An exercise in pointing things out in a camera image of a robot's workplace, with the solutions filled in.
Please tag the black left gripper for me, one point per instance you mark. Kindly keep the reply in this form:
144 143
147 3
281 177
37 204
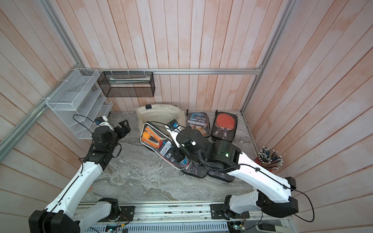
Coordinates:
127 128

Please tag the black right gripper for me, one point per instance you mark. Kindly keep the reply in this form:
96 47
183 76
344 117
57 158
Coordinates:
178 152

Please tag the red paddle case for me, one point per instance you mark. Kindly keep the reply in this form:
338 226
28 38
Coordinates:
224 126
221 176
195 170

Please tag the orange ball paddle case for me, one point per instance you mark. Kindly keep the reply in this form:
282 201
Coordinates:
163 146

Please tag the cream canvas tote bag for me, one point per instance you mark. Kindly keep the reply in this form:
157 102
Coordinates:
162 113

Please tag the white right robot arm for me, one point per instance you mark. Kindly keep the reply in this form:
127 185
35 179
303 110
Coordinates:
271 195

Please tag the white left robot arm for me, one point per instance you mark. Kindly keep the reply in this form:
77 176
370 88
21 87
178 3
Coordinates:
60 216

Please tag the red pencil cup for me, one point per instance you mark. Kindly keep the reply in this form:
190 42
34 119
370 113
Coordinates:
269 159

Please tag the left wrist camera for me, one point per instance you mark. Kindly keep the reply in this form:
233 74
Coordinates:
103 121

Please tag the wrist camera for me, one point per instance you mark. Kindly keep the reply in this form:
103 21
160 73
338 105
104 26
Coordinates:
174 128
103 121

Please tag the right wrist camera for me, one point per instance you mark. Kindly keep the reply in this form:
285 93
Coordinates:
174 128

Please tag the white wire mesh shelf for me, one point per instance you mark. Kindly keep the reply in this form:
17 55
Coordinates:
77 102

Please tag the black mesh wall basket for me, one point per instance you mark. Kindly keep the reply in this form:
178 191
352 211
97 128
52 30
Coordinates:
127 84

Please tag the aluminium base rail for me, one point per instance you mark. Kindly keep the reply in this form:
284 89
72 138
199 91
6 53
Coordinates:
172 211

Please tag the horizontal aluminium wall rail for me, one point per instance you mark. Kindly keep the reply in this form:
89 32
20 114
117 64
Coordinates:
189 71

